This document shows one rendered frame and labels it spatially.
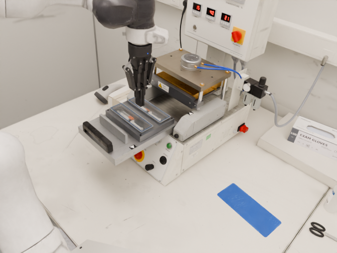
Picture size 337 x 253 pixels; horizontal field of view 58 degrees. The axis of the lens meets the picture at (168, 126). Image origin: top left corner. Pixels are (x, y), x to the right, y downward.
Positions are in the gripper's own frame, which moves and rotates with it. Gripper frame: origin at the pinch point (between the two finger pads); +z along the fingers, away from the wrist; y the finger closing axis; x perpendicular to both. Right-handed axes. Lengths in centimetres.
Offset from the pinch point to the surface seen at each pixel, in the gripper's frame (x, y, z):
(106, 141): 6.2, 18.9, 6.4
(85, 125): -5.2, 19.4, 6.7
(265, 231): 54, -12, 32
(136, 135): 8.2, 8.0, 8.2
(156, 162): 9.2, -0.8, 26.5
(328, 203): 64, -37, 29
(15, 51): -143, -6, 39
